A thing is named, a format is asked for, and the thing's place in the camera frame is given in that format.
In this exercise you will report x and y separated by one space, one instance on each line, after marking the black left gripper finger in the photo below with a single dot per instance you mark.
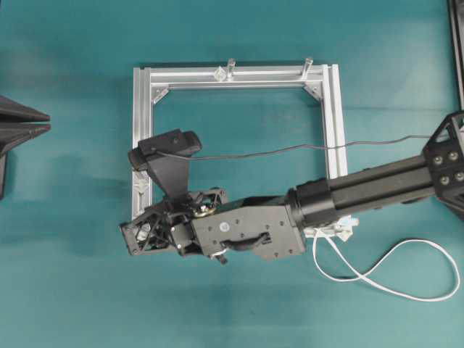
12 111
14 134

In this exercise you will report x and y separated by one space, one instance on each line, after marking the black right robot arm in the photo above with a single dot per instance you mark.
206 223

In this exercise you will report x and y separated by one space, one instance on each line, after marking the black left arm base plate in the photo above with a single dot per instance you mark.
3 173

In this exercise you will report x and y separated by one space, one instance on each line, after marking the aluminium extrusion square frame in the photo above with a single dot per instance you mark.
322 82

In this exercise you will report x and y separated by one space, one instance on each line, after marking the dark metal rail top right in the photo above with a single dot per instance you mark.
455 8

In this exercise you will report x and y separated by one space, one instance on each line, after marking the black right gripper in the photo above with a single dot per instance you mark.
166 225

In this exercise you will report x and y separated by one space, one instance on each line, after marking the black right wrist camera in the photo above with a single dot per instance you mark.
165 158

